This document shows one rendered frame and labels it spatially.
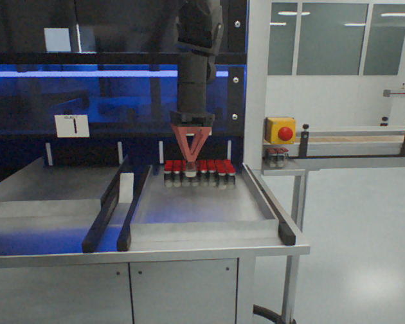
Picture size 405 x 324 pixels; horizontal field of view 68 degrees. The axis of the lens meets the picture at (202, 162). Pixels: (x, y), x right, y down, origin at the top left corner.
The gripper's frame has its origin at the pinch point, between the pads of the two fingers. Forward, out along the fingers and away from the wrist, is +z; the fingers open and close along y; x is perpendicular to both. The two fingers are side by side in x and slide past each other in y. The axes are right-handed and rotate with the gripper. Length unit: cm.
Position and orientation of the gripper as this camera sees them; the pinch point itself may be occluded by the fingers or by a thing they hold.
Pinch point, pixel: (189, 156)
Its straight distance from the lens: 62.6
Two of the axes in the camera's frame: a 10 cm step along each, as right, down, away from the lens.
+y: -3.3, -2.4, 9.1
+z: -0.4, 9.7, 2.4
